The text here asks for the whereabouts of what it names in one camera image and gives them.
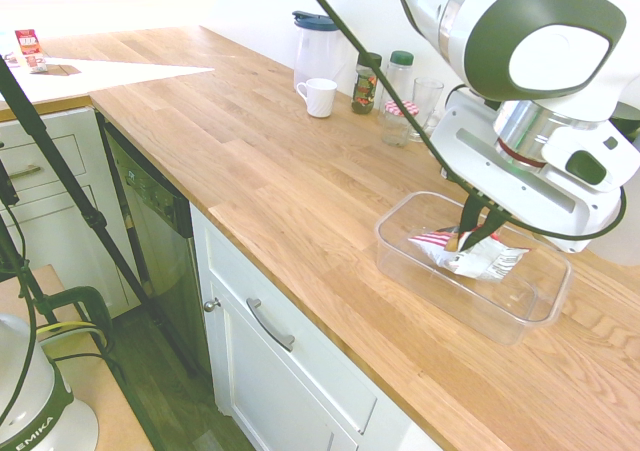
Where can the stainless steel dishwasher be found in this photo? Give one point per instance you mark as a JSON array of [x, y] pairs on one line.
[[160, 241]]

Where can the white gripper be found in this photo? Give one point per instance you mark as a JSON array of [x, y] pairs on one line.
[[470, 151]]

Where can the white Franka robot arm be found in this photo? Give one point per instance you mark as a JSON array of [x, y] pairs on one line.
[[545, 31]]

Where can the clear bottle with green lid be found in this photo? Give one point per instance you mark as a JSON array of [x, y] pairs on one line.
[[400, 73]]

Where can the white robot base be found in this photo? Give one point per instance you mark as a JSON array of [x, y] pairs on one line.
[[35, 411]]

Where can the white drawer cabinet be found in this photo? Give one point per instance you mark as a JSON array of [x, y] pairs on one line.
[[55, 221]]

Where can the red and white carton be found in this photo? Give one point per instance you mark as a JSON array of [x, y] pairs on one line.
[[31, 51]]

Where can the white ribbed mug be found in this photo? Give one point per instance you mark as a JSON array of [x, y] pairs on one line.
[[320, 98]]

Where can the silver cabinet knob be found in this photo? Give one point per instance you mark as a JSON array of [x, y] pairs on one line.
[[212, 304]]

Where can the clear drinking glass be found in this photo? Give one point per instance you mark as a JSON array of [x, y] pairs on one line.
[[427, 101]]

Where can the black tripod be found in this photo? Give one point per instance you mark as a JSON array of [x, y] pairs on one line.
[[55, 161]]

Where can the red and white chip bag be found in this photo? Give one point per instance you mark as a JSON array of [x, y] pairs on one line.
[[475, 263]]

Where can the light wooden mounting board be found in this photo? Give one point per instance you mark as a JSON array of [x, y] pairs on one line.
[[110, 401]]

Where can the jar with red checkered lid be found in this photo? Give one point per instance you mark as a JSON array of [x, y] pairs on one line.
[[395, 123]]

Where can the white kitchen cabinet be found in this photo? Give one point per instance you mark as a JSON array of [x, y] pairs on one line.
[[300, 396]]

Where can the clear plastic container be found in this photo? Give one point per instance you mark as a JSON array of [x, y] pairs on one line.
[[500, 311]]

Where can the spice jar with dark lid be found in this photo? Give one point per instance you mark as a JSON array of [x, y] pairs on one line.
[[364, 91]]

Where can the clear pitcher with blue lid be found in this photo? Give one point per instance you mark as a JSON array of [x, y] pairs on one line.
[[315, 51]]

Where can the dark green clamp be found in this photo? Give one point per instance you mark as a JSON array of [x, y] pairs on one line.
[[82, 298]]

